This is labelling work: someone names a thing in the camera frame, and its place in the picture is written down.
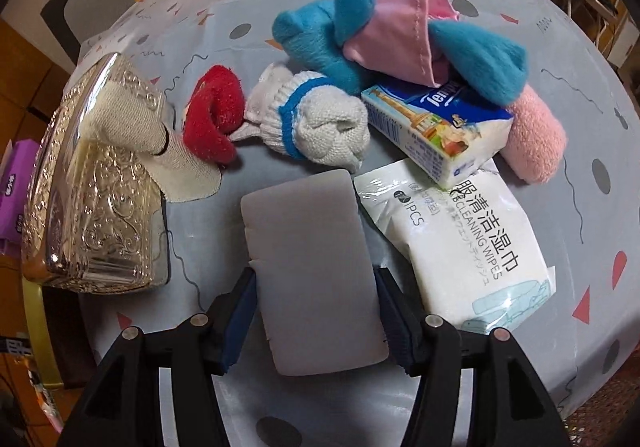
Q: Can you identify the embossed metallic box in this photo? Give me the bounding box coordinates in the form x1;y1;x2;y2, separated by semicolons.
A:
20;52;173;290

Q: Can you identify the printed bedsheet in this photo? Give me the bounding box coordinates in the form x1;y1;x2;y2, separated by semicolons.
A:
40;0;640;447

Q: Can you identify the white wet wipes packet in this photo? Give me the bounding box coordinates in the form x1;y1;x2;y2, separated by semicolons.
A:
353;158;557;334

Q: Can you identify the grey foam sponge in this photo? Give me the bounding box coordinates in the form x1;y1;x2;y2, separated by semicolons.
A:
240;168;390;377

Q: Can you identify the purple tissue pack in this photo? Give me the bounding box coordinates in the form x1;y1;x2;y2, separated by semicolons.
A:
0;138;41;255

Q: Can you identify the red plush toy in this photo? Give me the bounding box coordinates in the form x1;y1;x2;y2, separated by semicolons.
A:
182;64;246;167

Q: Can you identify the beige sock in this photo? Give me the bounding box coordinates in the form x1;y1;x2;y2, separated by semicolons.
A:
80;82;223;203

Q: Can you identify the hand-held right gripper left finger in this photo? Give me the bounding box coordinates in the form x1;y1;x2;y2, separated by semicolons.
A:
56;267;258;447

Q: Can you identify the blue and white tissue pack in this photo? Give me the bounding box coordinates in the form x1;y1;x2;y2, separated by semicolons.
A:
361;80;515;190

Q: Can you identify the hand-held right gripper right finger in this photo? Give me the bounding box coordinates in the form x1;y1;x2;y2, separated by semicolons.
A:
372;267;586;447

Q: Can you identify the orange wooden wardrobe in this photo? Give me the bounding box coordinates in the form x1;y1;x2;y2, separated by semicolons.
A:
0;12;81;148

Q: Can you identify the blue and pink plush toy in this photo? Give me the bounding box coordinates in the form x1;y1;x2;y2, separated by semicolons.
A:
271;0;530;105

